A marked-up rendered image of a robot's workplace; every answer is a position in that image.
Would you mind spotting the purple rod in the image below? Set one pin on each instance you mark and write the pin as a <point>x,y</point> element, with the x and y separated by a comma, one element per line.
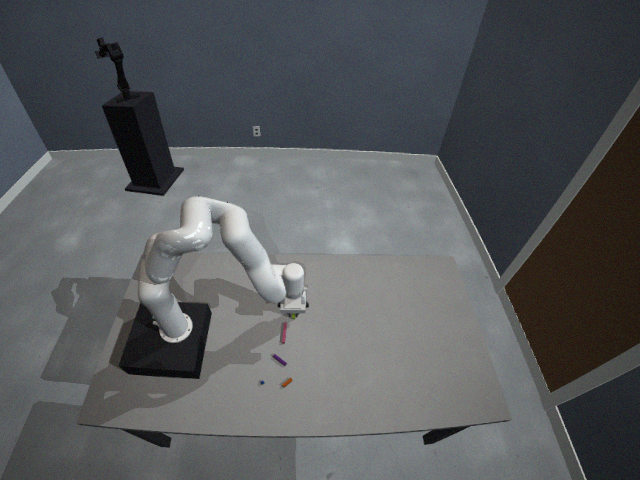
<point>279,359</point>

